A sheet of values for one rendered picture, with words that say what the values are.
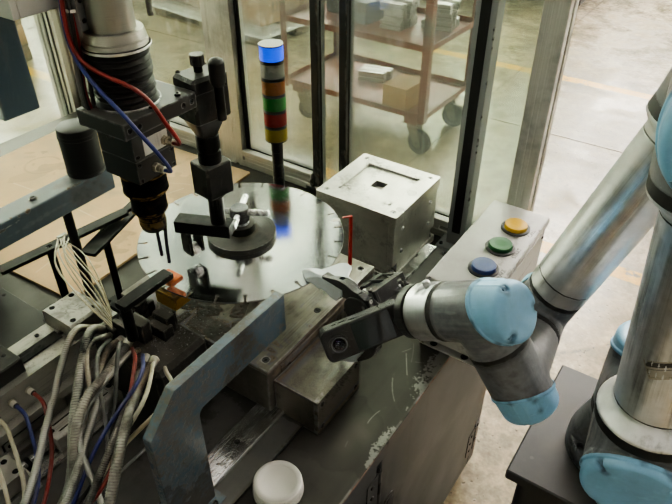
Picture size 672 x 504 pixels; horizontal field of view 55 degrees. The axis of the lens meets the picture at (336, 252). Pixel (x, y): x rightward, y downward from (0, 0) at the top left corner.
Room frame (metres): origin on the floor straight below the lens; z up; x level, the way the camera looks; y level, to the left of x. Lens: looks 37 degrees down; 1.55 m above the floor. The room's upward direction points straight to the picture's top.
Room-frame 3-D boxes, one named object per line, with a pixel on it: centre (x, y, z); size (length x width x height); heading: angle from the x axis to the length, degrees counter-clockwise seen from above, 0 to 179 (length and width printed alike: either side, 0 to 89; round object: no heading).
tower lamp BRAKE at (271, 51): (1.15, 0.12, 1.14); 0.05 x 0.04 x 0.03; 56
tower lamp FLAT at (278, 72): (1.15, 0.12, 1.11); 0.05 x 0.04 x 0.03; 56
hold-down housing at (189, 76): (0.78, 0.17, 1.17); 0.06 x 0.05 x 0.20; 137
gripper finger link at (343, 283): (0.69, -0.02, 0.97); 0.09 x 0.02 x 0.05; 46
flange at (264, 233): (0.85, 0.15, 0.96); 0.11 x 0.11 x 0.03
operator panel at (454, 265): (0.90, -0.27, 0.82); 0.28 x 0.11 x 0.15; 146
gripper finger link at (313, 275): (0.74, 0.00, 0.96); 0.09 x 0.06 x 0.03; 46
